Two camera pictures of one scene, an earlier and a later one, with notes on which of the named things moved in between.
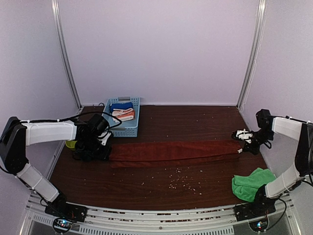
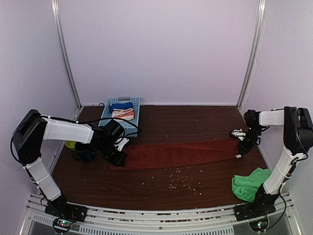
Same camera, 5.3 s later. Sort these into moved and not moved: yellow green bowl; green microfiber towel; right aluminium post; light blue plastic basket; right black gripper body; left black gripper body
Moved: left black gripper body; right black gripper body
Not moved: right aluminium post; light blue plastic basket; green microfiber towel; yellow green bowl
